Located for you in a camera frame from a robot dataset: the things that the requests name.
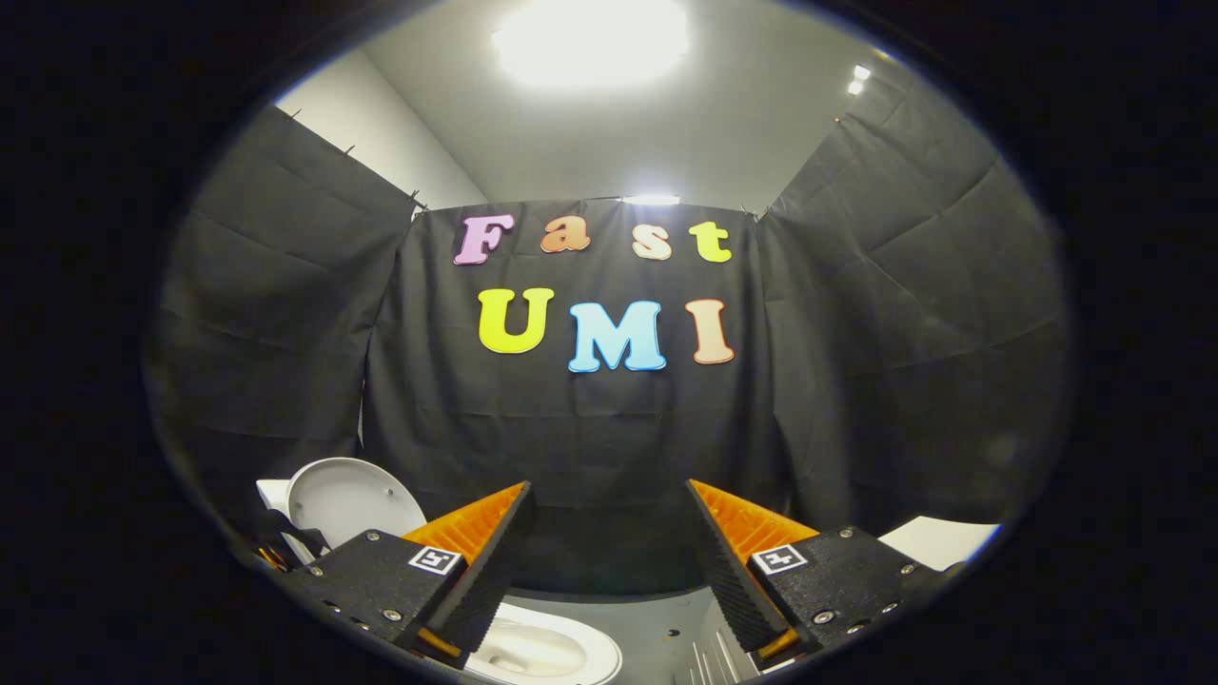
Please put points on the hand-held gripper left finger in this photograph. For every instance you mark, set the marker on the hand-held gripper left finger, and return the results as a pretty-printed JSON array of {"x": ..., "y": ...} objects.
[{"x": 485, "y": 580}]

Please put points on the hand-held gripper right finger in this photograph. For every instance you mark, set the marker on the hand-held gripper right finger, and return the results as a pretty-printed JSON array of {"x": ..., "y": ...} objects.
[{"x": 733, "y": 580}]

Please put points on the white toilet lid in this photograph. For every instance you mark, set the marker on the white toilet lid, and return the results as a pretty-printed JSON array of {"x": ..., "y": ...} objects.
[{"x": 343, "y": 499}]

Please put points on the white toilet bowl with seat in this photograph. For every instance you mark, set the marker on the white toilet bowl with seat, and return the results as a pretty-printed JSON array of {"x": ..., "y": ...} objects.
[{"x": 571, "y": 647}]

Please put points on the white toilet tank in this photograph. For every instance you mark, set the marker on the white toilet tank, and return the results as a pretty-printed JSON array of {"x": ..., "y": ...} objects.
[{"x": 271, "y": 497}]

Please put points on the black backdrop cloth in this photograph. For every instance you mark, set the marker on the black backdrop cloth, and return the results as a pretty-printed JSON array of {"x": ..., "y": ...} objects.
[{"x": 571, "y": 447}]

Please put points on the grey drawer cabinet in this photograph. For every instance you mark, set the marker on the grey drawer cabinet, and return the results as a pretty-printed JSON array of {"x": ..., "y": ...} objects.
[{"x": 937, "y": 542}]

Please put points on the ceiling strip light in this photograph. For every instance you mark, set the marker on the ceiling strip light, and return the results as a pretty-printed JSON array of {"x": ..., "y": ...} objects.
[{"x": 652, "y": 200}]

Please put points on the small ceiling light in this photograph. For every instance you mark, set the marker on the small ceiling light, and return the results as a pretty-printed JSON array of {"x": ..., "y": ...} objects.
[{"x": 858, "y": 80}]

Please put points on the large round ceiling light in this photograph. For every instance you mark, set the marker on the large round ceiling light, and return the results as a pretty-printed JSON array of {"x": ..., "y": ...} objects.
[{"x": 590, "y": 43}]

